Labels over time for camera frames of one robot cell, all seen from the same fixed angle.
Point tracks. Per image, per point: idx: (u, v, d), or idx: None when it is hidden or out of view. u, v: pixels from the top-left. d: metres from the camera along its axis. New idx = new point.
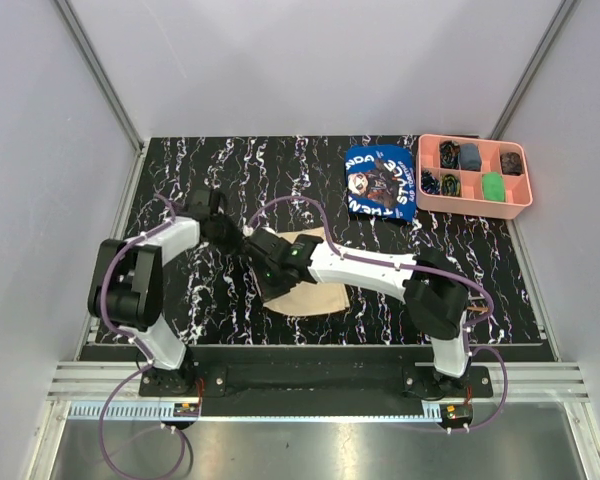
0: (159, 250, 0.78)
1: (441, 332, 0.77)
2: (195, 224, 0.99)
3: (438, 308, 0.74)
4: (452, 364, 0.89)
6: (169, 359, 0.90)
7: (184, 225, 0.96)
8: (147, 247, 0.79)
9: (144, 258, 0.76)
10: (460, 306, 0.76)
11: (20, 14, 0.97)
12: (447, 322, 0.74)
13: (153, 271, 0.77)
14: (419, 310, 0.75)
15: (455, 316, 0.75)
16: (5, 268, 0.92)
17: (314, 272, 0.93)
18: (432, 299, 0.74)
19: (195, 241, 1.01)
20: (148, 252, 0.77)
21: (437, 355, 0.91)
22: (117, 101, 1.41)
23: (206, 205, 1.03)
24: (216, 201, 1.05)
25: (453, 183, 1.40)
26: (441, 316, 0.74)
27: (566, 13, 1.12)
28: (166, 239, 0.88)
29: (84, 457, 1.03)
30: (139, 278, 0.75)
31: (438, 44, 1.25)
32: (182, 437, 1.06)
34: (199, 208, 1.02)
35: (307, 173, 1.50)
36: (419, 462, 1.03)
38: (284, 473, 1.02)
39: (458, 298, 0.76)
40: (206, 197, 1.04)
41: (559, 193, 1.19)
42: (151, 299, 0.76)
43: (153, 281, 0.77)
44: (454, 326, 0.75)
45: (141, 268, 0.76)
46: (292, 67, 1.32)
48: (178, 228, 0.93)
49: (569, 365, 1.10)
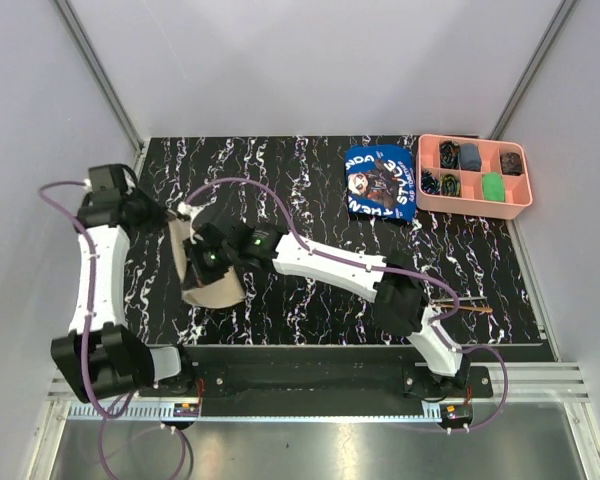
0: (120, 331, 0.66)
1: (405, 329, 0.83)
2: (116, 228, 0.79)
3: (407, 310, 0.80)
4: (441, 364, 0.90)
6: (169, 371, 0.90)
7: (110, 249, 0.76)
8: (105, 331, 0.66)
9: (113, 348, 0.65)
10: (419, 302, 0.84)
11: (20, 13, 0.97)
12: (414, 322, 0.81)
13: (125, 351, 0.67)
14: (391, 315, 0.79)
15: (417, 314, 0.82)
16: (5, 268, 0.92)
17: (277, 265, 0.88)
18: (401, 302, 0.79)
19: (128, 242, 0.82)
20: (114, 341, 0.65)
21: (426, 359, 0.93)
22: (117, 101, 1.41)
23: (113, 189, 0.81)
24: (123, 179, 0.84)
25: (453, 183, 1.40)
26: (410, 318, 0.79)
27: (566, 13, 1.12)
28: (108, 288, 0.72)
29: (84, 457, 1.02)
30: (119, 366, 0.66)
31: (438, 44, 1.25)
32: (182, 438, 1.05)
34: (107, 195, 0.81)
35: (307, 173, 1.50)
36: (419, 462, 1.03)
38: (284, 474, 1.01)
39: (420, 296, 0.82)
40: (108, 178, 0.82)
41: (559, 194, 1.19)
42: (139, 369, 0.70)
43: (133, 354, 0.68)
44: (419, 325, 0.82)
45: (115, 359, 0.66)
46: (293, 67, 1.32)
48: (109, 260, 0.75)
49: (569, 365, 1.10)
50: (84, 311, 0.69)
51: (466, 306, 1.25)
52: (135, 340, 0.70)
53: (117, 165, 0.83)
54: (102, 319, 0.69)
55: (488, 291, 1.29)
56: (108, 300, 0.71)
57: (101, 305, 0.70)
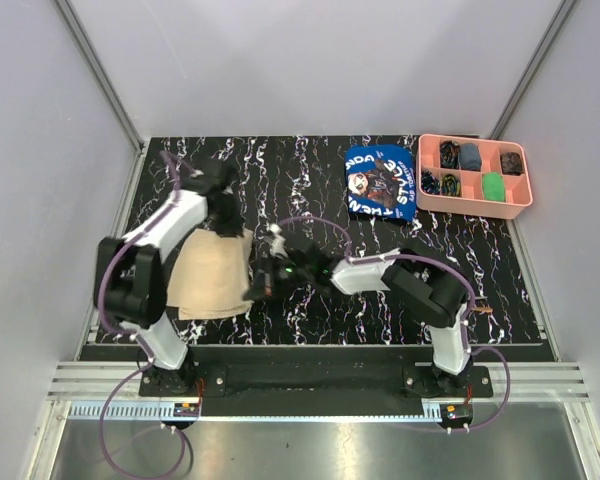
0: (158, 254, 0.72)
1: (427, 315, 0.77)
2: (201, 203, 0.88)
3: (413, 285, 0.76)
4: (450, 360, 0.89)
6: (170, 359, 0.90)
7: (190, 205, 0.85)
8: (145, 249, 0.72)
9: (142, 263, 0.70)
10: (448, 290, 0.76)
11: (20, 14, 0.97)
12: (420, 299, 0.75)
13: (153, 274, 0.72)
14: (402, 295, 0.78)
15: (434, 295, 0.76)
16: (6, 268, 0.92)
17: (336, 279, 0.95)
18: (406, 277, 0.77)
19: (202, 217, 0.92)
20: (147, 257, 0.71)
21: (435, 351, 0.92)
22: (117, 101, 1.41)
23: (217, 176, 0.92)
24: (229, 175, 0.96)
25: (453, 183, 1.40)
26: (423, 296, 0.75)
27: (566, 13, 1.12)
28: (167, 228, 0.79)
29: (84, 457, 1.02)
30: (140, 281, 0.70)
31: (438, 44, 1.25)
32: (182, 437, 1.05)
34: (210, 177, 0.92)
35: (307, 173, 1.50)
36: (419, 462, 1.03)
38: (284, 473, 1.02)
39: (445, 285, 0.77)
40: (216, 168, 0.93)
41: (559, 193, 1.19)
42: (149, 303, 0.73)
43: (153, 284, 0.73)
44: (431, 303, 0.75)
45: (139, 271, 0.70)
46: (293, 67, 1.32)
48: (182, 212, 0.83)
49: (570, 365, 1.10)
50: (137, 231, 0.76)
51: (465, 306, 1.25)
52: (160, 278, 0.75)
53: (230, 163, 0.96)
54: (149, 240, 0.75)
55: (487, 291, 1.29)
56: (161, 234, 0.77)
57: (151, 234, 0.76)
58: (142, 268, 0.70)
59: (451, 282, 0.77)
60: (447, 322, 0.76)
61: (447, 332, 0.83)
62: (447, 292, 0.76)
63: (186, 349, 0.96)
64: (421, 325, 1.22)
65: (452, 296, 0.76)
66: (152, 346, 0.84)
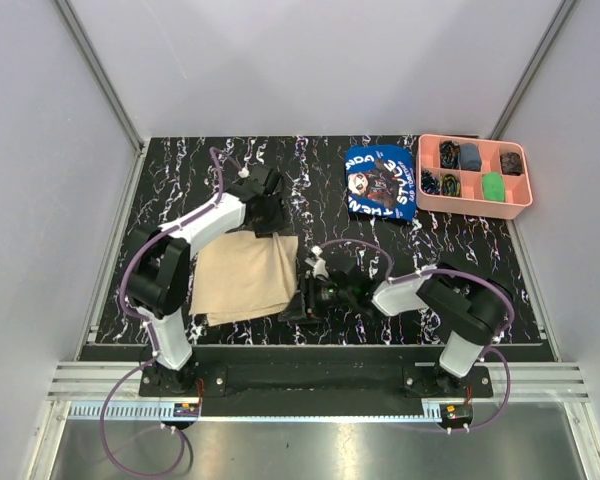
0: (188, 248, 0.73)
1: (464, 330, 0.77)
2: (240, 209, 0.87)
3: (451, 300, 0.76)
4: (459, 362, 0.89)
6: (172, 358, 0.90)
7: (228, 209, 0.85)
8: (179, 241, 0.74)
9: (171, 254, 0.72)
10: (488, 308, 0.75)
11: (21, 14, 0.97)
12: (458, 313, 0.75)
13: (180, 266, 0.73)
14: (440, 308, 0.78)
15: (472, 311, 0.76)
16: (6, 268, 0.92)
17: (377, 299, 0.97)
18: (444, 292, 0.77)
19: (238, 223, 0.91)
20: (177, 249, 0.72)
21: (445, 350, 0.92)
22: (117, 101, 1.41)
23: (263, 184, 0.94)
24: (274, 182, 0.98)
25: (453, 183, 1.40)
26: (461, 310, 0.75)
27: (566, 13, 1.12)
28: (202, 228, 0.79)
29: (84, 457, 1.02)
30: (166, 270, 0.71)
31: (438, 44, 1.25)
32: (182, 437, 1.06)
34: (255, 185, 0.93)
35: (307, 173, 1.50)
36: (419, 462, 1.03)
38: (284, 473, 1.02)
39: (484, 299, 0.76)
40: (265, 175, 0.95)
41: (559, 193, 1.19)
42: (171, 294, 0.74)
43: (178, 277, 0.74)
44: (468, 319, 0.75)
45: (167, 261, 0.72)
46: (292, 67, 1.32)
48: (219, 215, 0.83)
49: (570, 365, 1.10)
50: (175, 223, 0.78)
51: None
52: (187, 271, 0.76)
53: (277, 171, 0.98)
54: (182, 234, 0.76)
55: None
56: (194, 232, 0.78)
57: (186, 229, 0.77)
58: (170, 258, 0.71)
59: (492, 299, 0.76)
60: (485, 339, 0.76)
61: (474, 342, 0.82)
62: (487, 309, 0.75)
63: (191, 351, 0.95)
64: (421, 325, 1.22)
65: (492, 314, 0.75)
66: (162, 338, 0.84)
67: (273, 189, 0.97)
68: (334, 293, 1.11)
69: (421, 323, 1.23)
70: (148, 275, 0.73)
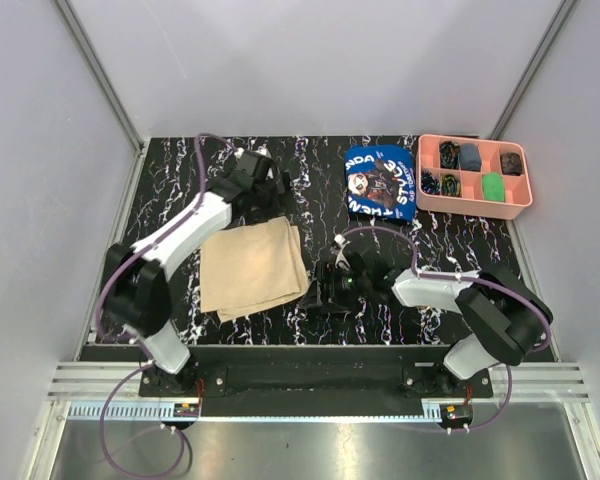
0: (162, 270, 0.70)
1: (496, 348, 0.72)
2: (225, 211, 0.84)
3: (490, 317, 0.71)
4: (465, 368, 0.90)
6: (169, 363, 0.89)
7: (209, 214, 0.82)
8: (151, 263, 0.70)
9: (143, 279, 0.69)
10: (526, 327, 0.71)
11: (20, 14, 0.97)
12: (495, 330, 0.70)
13: (155, 289, 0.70)
14: (475, 320, 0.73)
15: (509, 330, 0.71)
16: (5, 267, 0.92)
17: (396, 287, 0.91)
18: (486, 306, 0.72)
19: (225, 224, 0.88)
20: (150, 273, 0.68)
21: (451, 350, 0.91)
22: (117, 101, 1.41)
23: (251, 174, 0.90)
24: (263, 170, 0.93)
25: (453, 183, 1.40)
26: (498, 328, 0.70)
27: (566, 13, 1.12)
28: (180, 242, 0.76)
29: (84, 457, 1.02)
30: (141, 296, 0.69)
31: (438, 44, 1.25)
32: (182, 437, 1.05)
34: (241, 176, 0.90)
35: (307, 173, 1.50)
36: (420, 462, 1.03)
38: (284, 474, 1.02)
39: (522, 319, 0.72)
40: (252, 165, 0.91)
41: (560, 193, 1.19)
42: (150, 315, 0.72)
43: (156, 298, 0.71)
44: (504, 337, 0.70)
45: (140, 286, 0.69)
46: (292, 67, 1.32)
48: (200, 222, 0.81)
49: (569, 365, 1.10)
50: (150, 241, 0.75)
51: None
52: (166, 289, 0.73)
53: (264, 157, 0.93)
54: (157, 254, 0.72)
55: None
56: (170, 248, 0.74)
57: (161, 248, 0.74)
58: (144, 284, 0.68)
59: (530, 319, 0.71)
60: (516, 360, 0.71)
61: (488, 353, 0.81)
62: (524, 328, 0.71)
63: (189, 354, 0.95)
64: (421, 325, 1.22)
65: (530, 334, 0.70)
66: (153, 349, 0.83)
67: (262, 178, 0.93)
68: (354, 282, 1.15)
69: (421, 323, 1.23)
70: (127, 295, 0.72)
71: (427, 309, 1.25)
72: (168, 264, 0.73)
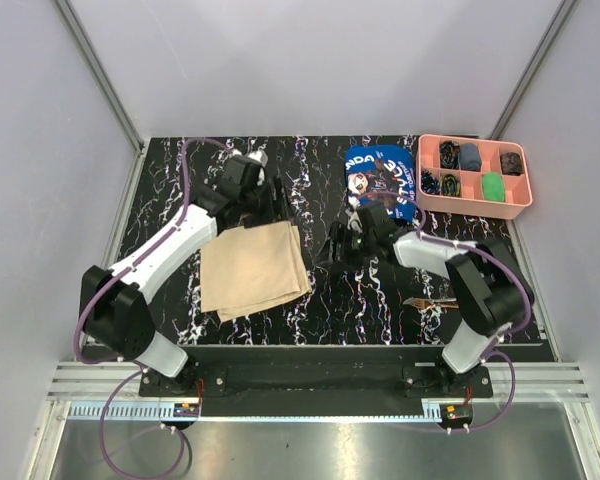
0: (140, 294, 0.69)
1: (470, 311, 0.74)
2: (209, 225, 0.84)
3: (472, 281, 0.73)
4: (459, 359, 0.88)
6: (165, 367, 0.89)
7: (192, 230, 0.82)
8: (130, 289, 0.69)
9: (121, 305, 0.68)
10: (504, 302, 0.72)
11: (21, 14, 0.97)
12: (473, 294, 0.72)
13: (133, 313, 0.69)
14: (457, 283, 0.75)
15: (487, 299, 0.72)
16: (6, 267, 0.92)
17: (396, 245, 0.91)
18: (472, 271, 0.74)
19: (211, 238, 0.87)
20: (127, 299, 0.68)
21: (449, 343, 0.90)
22: (117, 101, 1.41)
23: (238, 182, 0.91)
24: (251, 178, 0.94)
25: (453, 183, 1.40)
26: (476, 294, 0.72)
27: (566, 13, 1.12)
28: (159, 261, 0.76)
29: (84, 457, 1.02)
30: (117, 321, 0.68)
31: (438, 44, 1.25)
32: (182, 437, 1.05)
34: (229, 186, 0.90)
35: (307, 173, 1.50)
36: (420, 462, 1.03)
38: (284, 474, 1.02)
39: (502, 294, 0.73)
40: (240, 172, 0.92)
41: (560, 193, 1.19)
42: (129, 338, 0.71)
43: (135, 322, 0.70)
44: (479, 303, 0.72)
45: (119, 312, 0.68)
46: (292, 67, 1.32)
48: (182, 239, 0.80)
49: (570, 365, 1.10)
50: (129, 261, 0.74)
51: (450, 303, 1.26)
52: (146, 311, 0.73)
53: (253, 163, 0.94)
54: (134, 277, 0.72)
55: None
56: (150, 269, 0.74)
57: (141, 267, 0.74)
58: (120, 310, 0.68)
59: (510, 297, 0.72)
60: (485, 329, 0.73)
61: (478, 338, 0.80)
62: (503, 302, 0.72)
63: (186, 356, 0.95)
64: (421, 325, 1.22)
65: (506, 309, 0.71)
66: (143, 360, 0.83)
67: (250, 186, 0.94)
68: (361, 243, 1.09)
69: (421, 323, 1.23)
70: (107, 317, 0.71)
71: (427, 309, 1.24)
72: (147, 285, 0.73)
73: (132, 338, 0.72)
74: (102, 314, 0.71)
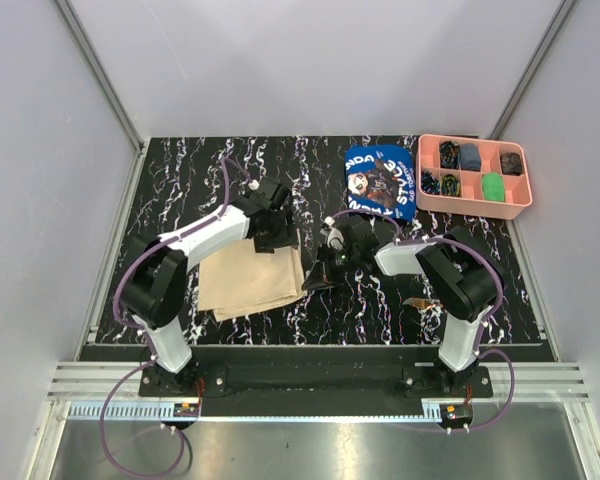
0: (185, 260, 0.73)
1: (451, 298, 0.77)
2: (244, 223, 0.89)
3: (445, 269, 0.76)
4: (454, 355, 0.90)
6: (170, 361, 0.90)
7: (231, 223, 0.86)
8: (177, 253, 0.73)
9: (168, 265, 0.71)
10: (479, 286, 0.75)
11: (20, 14, 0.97)
12: (447, 281, 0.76)
13: (175, 278, 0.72)
14: (433, 274, 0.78)
15: (461, 284, 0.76)
16: (5, 267, 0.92)
17: (378, 256, 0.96)
18: (442, 261, 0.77)
19: (241, 235, 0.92)
20: (174, 261, 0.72)
21: (444, 342, 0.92)
22: (117, 101, 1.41)
23: (270, 199, 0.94)
24: (281, 197, 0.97)
25: (453, 183, 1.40)
26: (451, 282, 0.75)
27: (566, 14, 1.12)
28: (202, 240, 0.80)
29: (84, 456, 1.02)
30: (160, 281, 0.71)
31: (438, 44, 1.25)
32: (182, 437, 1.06)
34: (262, 199, 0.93)
35: (307, 172, 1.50)
36: (420, 462, 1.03)
38: (284, 474, 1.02)
39: (476, 278, 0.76)
40: (272, 190, 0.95)
41: (559, 193, 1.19)
42: (163, 306, 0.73)
43: (174, 286, 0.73)
44: (455, 290, 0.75)
45: (162, 273, 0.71)
46: (293, 66, 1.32)
48: (221, 229, 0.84)
49: (569, 365, 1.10)
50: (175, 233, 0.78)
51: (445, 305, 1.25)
52: (183, 281, 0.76)
53: (284, 186, 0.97)
54: (181, 246, 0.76)
55: None
56: (194, 244, 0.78)
57: (185, 241, 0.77)
58: (165, 271, 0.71)
59: (483, 281, 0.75)
60: (464, 313, 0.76)
61: (463, 327, 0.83)
62: (478, 287, 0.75)
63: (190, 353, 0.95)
64: (421, 325, 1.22)
65: (480, 293, 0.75)
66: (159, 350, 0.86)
67: (280, 204, 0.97)
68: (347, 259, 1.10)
69: (421, 323, 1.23)
70: (144, 283, 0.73)
71: (427, 309, 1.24)
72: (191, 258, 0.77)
73: (165, 306, 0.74)
74: (139, 280, 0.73)
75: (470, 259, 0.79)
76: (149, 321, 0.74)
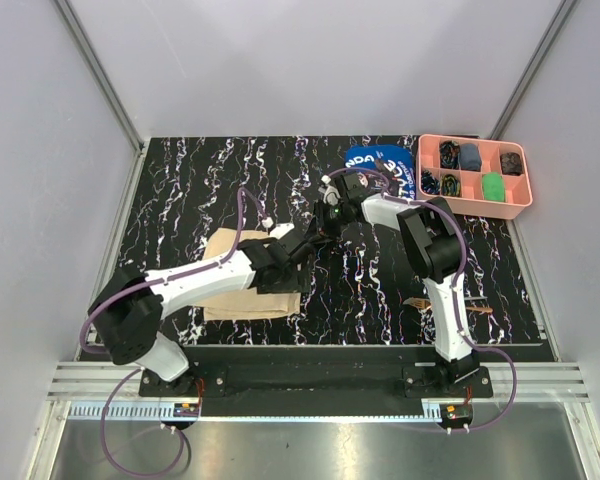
0: (160, 307, 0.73)
1: (416, 259, 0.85)
2: (248, 273, 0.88)
3: (417, 232, 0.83)
4: (445, 340, 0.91)
6: (165, 371, 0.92)
7: (232, 272, 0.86)
8: (152, 299, 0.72)
9: (138, 310, 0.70)
10: (442, 253, 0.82)
11: (20, 14, 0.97)
12: (416, 243, 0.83)
13: (145, 324, 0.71)
14: (405, 235, 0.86)
15: (428, 248, 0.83)
16: (6, 266, 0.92)
17: (363, 204, 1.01)
18: (416, 224, 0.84)
19: (240, 286, 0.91)
20: (146, 308, 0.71)
21: (436, 334, 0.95)
22: (117, 101, 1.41)
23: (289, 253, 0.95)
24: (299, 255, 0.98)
25: (453, 183, 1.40)
26: (420, 244, 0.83)
27: (565, 14, 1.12)
28: (190, 287, 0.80)
29: (84, 457, 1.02)
30: (127, 325, 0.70)
31: (437, 45, 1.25)
32: (182, 436, 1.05)
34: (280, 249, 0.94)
35: (307, 173, 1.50)
36: (419, 462, 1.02)
38: (284, 474, 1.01)
39: (444, 245, 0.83)
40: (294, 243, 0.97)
41: (560, 194, 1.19)
42: (128, 345, 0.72)
43: (141, 332, 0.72)
44: (421, 251, 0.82)
45: (132, 316, 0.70)
46: (293, 66, 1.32)
48: (218, 275, 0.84)
49: (570, 365, 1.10)
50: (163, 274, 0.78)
51: (466, 306, 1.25)
52: (154, 328, 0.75)
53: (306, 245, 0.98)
54: (162, 290, 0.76)
55: (487, 291, 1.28)
56: (179, 290, 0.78)
57: (171, 285, 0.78)
58: (138, 313, 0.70)
59: (449, 248, 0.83)
60: (424, 273, 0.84)
61: (439, 298, 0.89)
62: (441, 254, 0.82)
63: (186, 365, 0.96)
64: (421, 325, 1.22)
65: (442, 258, 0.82)
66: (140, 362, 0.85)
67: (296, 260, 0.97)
68: (339, 212, 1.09)
69: (421, 323, 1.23)
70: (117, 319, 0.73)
71: (427, 309, 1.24)
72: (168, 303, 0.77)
73: (129, 345, 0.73)
74: (113, 314, 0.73)
75: (441, 228, 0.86)
76: (112, 355, 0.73)
